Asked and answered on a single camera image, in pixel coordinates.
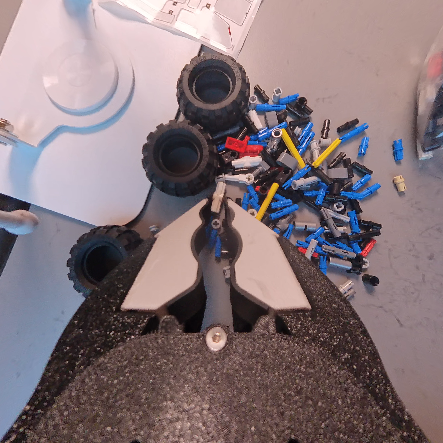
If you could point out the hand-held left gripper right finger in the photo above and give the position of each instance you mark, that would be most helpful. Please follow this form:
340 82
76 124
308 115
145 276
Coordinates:
270 273

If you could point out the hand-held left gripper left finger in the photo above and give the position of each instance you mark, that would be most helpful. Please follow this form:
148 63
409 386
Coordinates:
166 273

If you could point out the pile of small toy parts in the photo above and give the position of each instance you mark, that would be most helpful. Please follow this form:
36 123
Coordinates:
293 147

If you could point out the clear plastic bag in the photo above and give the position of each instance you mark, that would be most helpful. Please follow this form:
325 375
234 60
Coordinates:
432 118

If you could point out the grey desk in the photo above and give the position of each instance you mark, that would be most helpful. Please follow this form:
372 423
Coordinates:
346 55

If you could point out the black toy tire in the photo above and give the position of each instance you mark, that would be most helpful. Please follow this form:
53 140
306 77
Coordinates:
156 173
185 90
79 266

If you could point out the white booklet stand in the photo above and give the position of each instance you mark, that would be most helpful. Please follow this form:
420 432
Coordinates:
69 152

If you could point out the white sticker sheet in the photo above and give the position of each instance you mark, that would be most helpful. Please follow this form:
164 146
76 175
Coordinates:
208 14

